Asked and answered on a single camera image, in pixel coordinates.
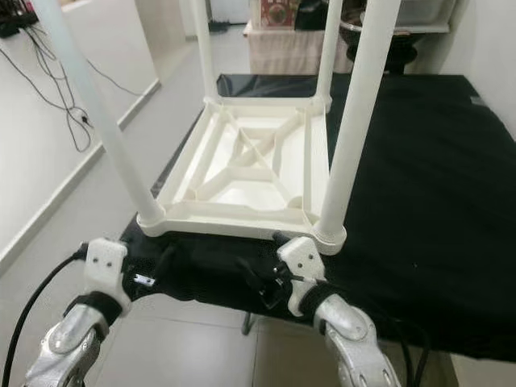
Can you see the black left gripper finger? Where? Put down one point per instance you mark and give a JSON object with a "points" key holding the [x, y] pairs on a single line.
{"points": [[168, 258]]}

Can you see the grey metal table leg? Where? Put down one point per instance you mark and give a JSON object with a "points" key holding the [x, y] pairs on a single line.
{"points": [[249, 324]]}

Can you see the white plastic table top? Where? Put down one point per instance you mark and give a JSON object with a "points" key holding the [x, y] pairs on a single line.
{"points": [[246, 181]]}

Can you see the black table cloth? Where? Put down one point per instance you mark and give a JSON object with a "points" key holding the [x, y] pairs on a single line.
{"points": [[427, 185]]}

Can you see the black charger plug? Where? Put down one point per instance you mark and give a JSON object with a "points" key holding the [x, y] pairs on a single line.
{"points": [[85, 119]]}

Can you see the beige tablecloth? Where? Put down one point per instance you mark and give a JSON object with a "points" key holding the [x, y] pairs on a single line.
{"points": [[282, 52]]}

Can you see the black round stool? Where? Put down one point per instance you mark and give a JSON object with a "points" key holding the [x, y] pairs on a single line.
{"points": [[399, 52]]}

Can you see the red printed box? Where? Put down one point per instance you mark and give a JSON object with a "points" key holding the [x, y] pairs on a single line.
{"points": [[276, 14]]}

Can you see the black bag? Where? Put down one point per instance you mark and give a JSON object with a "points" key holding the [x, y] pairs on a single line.
{"points": [[310, 14]]}

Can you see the grey tape piece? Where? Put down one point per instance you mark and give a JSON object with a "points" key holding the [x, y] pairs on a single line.
{"points": [[476, 101]]}

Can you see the white fridge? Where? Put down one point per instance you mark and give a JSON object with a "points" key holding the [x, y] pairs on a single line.
{"points": [[230, 10]]}

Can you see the clear plastic storage box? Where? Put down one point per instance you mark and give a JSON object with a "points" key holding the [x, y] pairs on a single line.
{"points": [[423, 10]]}

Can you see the black router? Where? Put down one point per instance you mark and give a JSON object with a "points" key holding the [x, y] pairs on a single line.
{"points": [[18, 18]]}

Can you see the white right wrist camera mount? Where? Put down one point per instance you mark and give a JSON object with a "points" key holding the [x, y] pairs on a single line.
{"points": [[302, 258]]}

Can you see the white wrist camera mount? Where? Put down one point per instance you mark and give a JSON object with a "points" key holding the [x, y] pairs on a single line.
{"points": [[106, 262], [302, 258]]}

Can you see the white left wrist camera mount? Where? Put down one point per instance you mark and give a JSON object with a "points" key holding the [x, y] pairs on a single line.
{"points": [[106, 262]]}

